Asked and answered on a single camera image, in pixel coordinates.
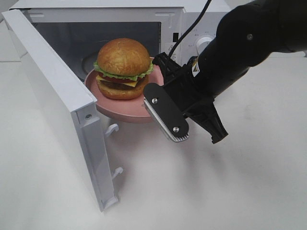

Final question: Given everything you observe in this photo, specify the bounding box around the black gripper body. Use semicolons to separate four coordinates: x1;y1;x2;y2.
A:
164;64;216;120

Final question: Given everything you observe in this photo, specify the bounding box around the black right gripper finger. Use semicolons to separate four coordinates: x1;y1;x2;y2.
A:
153;52;181;84

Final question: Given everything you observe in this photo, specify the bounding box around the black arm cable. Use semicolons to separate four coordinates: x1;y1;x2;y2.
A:
167;0;213;60

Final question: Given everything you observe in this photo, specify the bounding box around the upper white microwave knob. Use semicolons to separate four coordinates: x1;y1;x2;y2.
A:
195;34;214;55

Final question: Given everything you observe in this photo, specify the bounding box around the pink round plate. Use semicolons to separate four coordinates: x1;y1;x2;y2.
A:
84;70;153;123

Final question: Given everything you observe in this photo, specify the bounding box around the white microwave door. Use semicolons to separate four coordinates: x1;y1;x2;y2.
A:
3;10;123;211

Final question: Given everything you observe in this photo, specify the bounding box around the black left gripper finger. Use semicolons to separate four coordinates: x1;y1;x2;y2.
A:
191;103;228;144

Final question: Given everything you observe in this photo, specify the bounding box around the white microwave oven body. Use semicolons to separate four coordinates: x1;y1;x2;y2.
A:
8;0;205;80

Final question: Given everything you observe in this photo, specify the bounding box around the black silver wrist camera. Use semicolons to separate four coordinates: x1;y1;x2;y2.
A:
143;83;189;142

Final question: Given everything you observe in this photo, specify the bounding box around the burger with lettuce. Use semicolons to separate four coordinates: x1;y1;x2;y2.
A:
94;38;154;100

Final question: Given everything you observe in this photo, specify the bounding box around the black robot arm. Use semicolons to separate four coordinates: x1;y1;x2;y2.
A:
143;0;307;143

